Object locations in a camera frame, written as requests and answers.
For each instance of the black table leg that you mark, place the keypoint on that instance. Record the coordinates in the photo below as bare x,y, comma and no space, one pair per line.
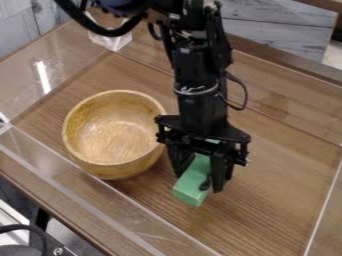
41,219

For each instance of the clear acrylic tray wall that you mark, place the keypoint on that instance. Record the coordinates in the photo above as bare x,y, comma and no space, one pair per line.
110,221

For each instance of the green rectangular block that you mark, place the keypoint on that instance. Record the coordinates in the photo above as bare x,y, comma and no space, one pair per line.
185,188

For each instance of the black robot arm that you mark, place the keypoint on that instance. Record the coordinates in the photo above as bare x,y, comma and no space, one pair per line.
188,27

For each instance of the brown wooden bowl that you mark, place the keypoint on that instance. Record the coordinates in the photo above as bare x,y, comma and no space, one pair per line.
108,134

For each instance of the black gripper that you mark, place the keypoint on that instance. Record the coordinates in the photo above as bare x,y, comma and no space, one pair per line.
199,129

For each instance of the clear acrylic corner bracket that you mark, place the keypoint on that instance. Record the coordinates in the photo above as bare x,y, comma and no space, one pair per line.
110,43

